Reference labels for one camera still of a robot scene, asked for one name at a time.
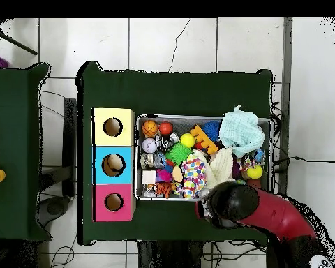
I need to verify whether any blue spiky ball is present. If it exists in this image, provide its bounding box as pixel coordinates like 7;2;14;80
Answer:
202;120;221;143

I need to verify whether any black floor cable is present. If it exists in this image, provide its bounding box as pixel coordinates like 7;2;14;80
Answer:
273;156;335;163

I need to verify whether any orange basketball toy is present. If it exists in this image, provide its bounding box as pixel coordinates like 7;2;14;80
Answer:
141;120;159;138

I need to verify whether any clear mesh bin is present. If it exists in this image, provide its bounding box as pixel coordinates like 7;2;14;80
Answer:
135;114;274;202

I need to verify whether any orange toy brick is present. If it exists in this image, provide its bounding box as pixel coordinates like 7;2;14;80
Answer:
189;124;219;155

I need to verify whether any cream waffle cloth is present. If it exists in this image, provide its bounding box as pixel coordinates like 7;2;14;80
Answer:
193;147;235;191

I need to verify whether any mint green cloth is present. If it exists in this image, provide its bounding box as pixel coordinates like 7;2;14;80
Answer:
218;105;266;159

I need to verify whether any white baseball toy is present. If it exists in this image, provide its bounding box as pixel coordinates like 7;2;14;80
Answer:
141;137;158;154

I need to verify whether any dark green table cloth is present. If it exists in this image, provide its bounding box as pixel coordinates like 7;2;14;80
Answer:
76;60;274;246

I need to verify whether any black floor stand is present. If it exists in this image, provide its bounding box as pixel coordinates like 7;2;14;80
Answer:
38;97;77;227

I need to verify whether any yellow smiley ball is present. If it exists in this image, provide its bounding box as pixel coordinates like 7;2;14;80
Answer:
180;133;196;149

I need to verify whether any green spiky ball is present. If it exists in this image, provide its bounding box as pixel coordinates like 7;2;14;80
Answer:
165;142;193;167

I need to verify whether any black tripod leg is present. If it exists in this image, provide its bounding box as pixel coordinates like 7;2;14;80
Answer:
0;18;38;56

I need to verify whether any red orange ball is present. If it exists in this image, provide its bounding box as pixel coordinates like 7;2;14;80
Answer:
158;121;174;137

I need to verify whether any polka dot paper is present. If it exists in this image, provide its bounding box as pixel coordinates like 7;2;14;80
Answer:
180;157;208;200

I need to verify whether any side table green cloth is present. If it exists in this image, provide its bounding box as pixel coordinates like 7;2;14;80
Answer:
0;63;52;242

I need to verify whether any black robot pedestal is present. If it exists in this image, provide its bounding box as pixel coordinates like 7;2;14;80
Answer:
137;240;204;268

